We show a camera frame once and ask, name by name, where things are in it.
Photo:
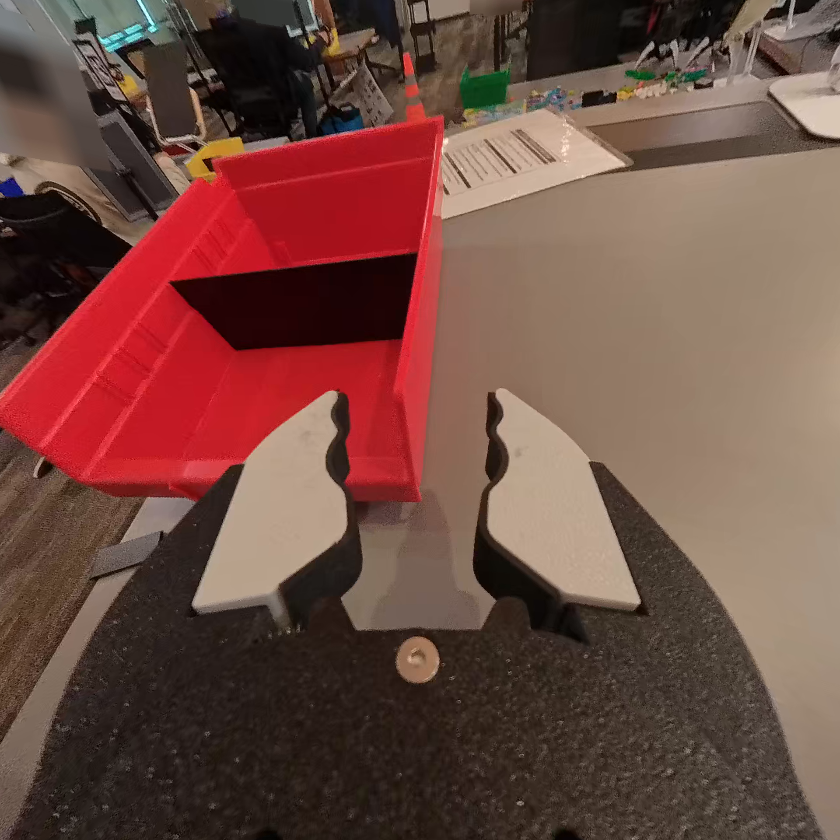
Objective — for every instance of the pile of colourful toy pieces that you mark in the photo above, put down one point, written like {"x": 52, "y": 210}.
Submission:
{"x": 544, "y": 100}

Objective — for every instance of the white stand base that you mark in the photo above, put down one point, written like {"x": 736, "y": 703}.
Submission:
{"x": 814, "y": 105}

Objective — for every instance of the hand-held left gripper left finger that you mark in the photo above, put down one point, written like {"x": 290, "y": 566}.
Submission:
{"x": 282, "y": 518}

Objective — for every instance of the green plastic crate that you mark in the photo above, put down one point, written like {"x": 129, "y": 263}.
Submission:
{"x": 484, "y": 92}

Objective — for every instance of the dark grey strip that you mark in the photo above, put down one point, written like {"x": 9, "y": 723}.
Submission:
{"x": 124, "y": 554}

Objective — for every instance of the red plastic bin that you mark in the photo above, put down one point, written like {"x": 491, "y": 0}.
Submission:
{"x": 315, "y": 216}

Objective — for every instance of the orange traffic cone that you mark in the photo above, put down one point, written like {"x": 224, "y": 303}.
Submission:
{"x": 413, "y": 105}

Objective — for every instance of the black office chair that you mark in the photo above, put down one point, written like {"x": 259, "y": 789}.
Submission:
{"x": 52, "y": 236}

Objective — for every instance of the white picture sign board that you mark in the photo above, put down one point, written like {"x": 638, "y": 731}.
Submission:
{"x": 371, "y": 98}

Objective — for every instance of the dark framed monitor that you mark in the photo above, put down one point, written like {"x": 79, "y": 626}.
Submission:
{"x": 134, "y": 167}

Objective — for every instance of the grey flat monitor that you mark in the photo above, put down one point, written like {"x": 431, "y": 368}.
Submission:
{"x": 169, "y": 92}

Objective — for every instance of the laminated paper sheet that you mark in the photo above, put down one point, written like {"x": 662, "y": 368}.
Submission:
{"x": 525, "y": 164}

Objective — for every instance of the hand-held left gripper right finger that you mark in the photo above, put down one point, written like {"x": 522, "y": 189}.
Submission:
{"x": 558, "y": 518}

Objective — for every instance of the yellow plastic bin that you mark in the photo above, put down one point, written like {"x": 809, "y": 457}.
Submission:
{"x": 216, "y": 149}

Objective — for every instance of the black bin divider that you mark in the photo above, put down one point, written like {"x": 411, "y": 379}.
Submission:
{"x": 295, "y": 302}

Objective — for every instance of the blue bag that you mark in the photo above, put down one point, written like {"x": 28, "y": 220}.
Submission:
{"x": 341, "y": 121}

